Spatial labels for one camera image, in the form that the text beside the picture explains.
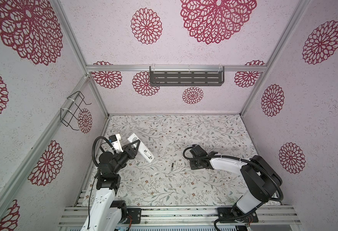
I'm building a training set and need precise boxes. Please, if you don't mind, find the black wire wall rack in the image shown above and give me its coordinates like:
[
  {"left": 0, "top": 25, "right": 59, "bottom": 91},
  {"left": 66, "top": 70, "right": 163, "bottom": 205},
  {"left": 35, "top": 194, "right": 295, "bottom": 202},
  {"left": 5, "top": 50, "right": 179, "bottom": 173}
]
[{"left": 60, "top": 91, "right": 93, "bottom": 134}]

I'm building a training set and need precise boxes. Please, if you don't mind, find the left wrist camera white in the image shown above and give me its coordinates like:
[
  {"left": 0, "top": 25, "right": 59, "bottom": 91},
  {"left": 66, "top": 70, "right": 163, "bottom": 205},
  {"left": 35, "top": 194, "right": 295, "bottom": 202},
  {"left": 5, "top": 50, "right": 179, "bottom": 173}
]
[{"left": 109, "top": 133, "right": 123, "bottom": 153}]

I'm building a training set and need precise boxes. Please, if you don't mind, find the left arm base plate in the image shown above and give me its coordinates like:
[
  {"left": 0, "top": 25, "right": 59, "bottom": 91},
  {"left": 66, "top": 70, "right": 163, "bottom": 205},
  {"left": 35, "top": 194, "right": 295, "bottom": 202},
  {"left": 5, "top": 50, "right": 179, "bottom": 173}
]
[{"left": 119, "top": 208, "right": 142, "bottom": 224}]

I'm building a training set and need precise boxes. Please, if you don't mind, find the dark grey wall shelf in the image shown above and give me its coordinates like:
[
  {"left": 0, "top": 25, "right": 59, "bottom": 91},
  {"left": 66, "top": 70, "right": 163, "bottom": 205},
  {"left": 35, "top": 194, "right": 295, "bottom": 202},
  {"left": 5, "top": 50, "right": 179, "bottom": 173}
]
[{"left": 149, "top": 66, "right": 224, "bottom": 87}]

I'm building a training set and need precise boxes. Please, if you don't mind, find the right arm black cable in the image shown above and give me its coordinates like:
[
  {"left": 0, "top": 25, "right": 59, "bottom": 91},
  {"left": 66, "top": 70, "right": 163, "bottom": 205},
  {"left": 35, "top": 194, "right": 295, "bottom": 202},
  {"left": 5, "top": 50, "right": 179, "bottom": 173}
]
[{"left": 182, "top": 146, "right": 284, "bottom": 202}]

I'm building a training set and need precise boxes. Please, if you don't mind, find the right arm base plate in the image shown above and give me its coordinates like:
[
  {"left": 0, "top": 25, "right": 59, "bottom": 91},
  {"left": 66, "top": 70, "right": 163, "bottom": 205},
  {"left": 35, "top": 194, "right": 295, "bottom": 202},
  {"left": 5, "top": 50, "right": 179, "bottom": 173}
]
[{"left": 217, "top": 207, "right": 259, "bottom": 223}]

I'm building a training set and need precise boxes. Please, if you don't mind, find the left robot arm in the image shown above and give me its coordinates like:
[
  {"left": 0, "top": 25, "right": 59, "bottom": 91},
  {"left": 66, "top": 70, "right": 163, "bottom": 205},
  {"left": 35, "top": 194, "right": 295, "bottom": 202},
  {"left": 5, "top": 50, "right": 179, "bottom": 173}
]
[{"left": 81, "top": 136, "right": 141, "bottom": 231}]

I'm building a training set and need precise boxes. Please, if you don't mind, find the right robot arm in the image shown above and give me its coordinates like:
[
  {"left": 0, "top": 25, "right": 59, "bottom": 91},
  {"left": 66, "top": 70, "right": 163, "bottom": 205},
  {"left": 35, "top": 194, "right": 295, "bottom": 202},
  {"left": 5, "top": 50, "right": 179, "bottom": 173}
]
[{"left": 182, "top": 144, "right": 284, "bottom": 219}]

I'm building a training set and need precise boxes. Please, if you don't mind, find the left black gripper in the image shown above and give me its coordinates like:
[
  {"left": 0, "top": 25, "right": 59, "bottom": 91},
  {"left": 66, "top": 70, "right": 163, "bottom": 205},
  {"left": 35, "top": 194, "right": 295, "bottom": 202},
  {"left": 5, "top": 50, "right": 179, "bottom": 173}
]
[{"left": 113, "top": 140, "right": 140, "bottom": 175}]

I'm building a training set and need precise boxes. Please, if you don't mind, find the white remote control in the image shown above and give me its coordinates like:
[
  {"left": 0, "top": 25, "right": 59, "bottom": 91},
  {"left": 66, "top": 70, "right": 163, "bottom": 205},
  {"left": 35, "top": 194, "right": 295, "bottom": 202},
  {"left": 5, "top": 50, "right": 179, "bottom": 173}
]
[{"left": 127, "top": 133, "right": 155, "bottom": 163}]

